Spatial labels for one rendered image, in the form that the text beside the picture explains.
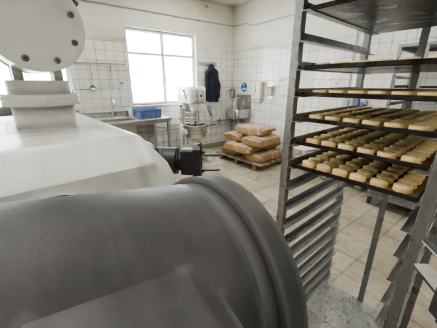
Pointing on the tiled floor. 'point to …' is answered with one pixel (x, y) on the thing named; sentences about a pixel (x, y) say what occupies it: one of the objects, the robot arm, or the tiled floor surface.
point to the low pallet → (250, 161)
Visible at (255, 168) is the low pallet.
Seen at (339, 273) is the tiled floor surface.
